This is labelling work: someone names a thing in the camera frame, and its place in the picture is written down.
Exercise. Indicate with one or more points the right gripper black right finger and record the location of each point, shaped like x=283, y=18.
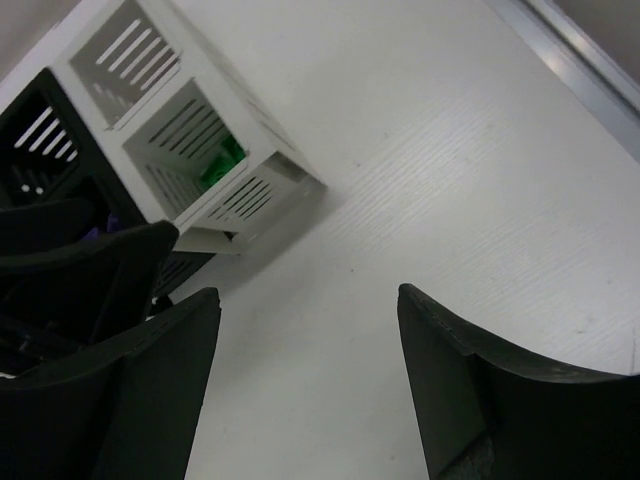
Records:
x=489, y=409

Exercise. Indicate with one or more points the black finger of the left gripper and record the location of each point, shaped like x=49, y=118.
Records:
x=61, y=291

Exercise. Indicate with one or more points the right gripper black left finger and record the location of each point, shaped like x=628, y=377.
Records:
x=126, y=408

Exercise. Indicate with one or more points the purple rectangular lego brick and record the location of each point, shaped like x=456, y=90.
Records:
x=112, y=224

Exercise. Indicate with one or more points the black slatted container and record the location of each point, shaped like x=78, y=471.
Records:
x=49, y=155

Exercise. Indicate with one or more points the white slatted container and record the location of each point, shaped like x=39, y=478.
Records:
x=157, y=96

